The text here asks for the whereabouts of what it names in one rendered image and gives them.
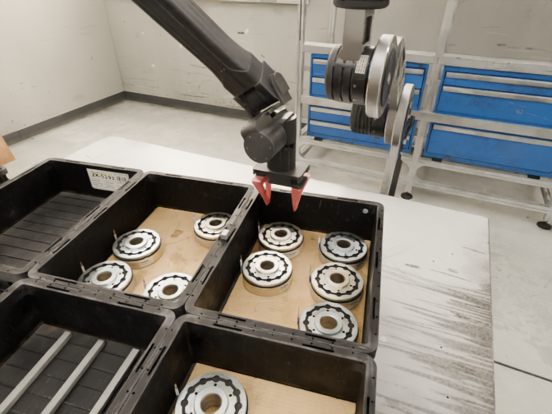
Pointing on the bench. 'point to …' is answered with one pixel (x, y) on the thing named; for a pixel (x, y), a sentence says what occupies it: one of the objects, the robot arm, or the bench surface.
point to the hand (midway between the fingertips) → (281, 203)
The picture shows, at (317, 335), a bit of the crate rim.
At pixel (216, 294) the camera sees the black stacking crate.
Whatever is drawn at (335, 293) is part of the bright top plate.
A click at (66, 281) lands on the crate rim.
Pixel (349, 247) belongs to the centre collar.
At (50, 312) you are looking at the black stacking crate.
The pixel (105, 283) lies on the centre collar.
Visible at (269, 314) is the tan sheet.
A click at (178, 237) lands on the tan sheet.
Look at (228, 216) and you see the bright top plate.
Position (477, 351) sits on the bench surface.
